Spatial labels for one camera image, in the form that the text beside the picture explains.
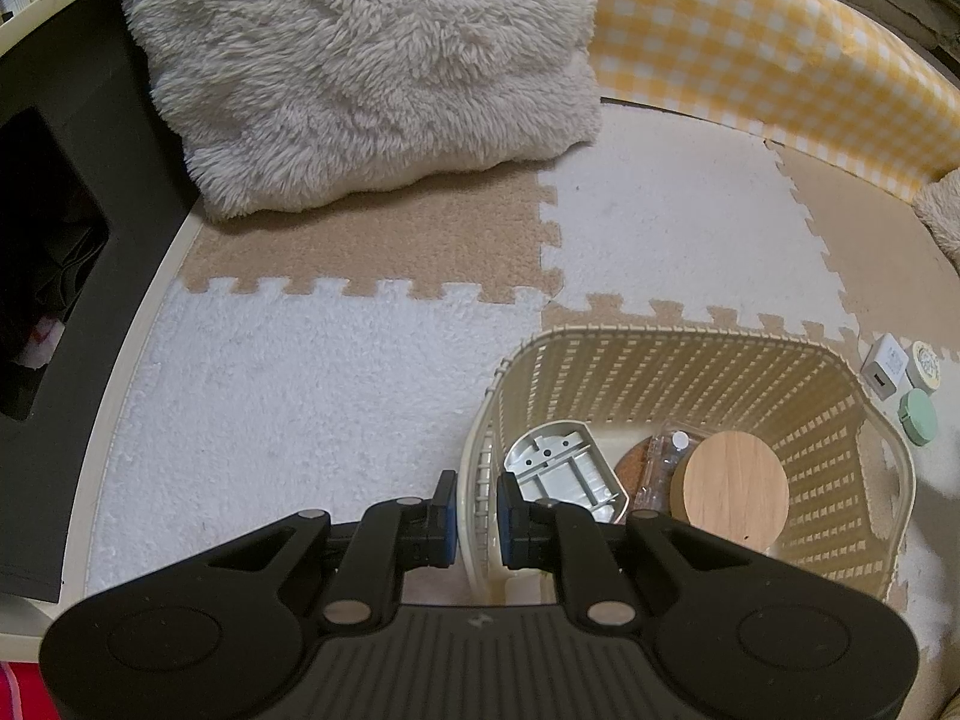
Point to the round yellow white tin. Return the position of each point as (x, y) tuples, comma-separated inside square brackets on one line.
[(928, 366)]

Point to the round wooden disc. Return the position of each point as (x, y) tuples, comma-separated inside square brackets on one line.
[(731, 487)]

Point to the fluffy cream pillow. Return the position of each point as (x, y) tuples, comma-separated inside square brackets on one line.
[(943, 214), (360, 67)]

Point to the yellow checked padded bumper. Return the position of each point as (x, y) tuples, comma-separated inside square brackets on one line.
[(750, 37)]

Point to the round green case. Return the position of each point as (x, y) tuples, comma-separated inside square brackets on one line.
[(919, 416)]

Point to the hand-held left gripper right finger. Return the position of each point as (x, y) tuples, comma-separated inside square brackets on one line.
[(508, 525)]

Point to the red cloth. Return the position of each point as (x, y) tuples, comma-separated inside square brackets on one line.
[(19, 690)]

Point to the black cabinet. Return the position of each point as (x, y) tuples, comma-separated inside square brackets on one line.
[(112, 187)]

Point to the round cork coaster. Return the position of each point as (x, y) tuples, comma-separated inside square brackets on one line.
[(634, 461)]

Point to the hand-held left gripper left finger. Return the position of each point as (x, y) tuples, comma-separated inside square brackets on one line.
[(448, 517)]

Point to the grey metal bracket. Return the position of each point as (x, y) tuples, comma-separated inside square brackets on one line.
[(555, 465)]

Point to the clear plastic case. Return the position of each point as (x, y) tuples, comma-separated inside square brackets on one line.
[(664, 457)]

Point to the beige and white puzzle mat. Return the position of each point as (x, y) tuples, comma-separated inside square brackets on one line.
[(300, 390)]

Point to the white charger plug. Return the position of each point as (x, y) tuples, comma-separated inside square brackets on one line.
[(885, 360)]

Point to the cream woven plastic basket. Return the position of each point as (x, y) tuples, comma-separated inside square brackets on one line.
[(675, 367)]

